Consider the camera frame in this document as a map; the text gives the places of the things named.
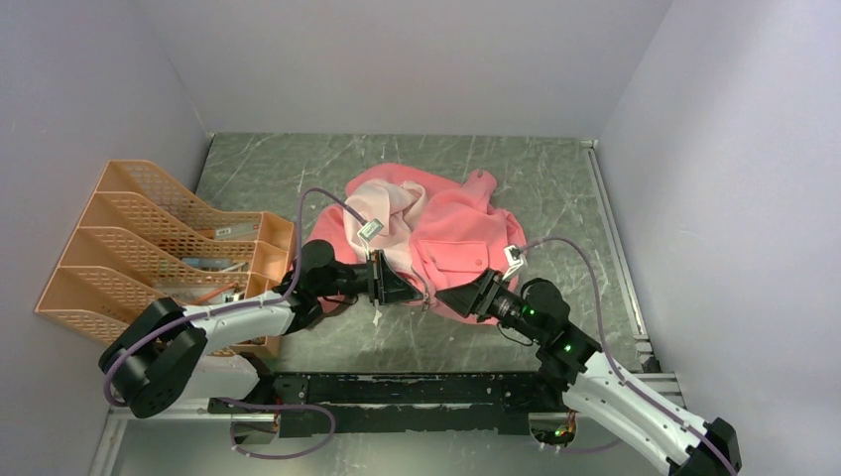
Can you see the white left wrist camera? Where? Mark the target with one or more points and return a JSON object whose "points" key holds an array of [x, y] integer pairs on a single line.
{"points": [[370, 230]]}

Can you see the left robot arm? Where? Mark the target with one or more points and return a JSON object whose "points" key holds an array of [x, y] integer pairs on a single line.
{"points": [[167, 351]]}

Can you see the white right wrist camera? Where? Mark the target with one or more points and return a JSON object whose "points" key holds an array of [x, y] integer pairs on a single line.
{"points": [[516, 260]]}

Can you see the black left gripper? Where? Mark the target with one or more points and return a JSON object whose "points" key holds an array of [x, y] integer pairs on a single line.
{"points": [[388, 287]]}

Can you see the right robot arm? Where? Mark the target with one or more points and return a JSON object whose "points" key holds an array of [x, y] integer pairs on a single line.
{"points": [[576, 371]]}

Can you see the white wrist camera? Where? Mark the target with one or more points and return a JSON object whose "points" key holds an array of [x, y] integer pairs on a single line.
{"points": [[370, 230], [516, 260]]}

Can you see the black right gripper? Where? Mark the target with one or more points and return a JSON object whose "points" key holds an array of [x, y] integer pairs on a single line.
{"points": [[476, 298]]}

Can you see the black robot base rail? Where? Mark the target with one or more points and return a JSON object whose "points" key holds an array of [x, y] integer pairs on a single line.
{"points": [[314, 403]]}

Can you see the pink zip-up jacket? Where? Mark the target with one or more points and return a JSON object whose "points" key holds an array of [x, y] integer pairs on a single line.
{"points": [[438, 233]]}

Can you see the aluminium table frame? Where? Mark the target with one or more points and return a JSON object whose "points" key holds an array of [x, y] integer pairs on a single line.
{"points": [[556, 434]]}

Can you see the orange mesh file rack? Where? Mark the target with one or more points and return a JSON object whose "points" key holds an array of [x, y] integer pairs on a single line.
{"points": [[142, 236]]}

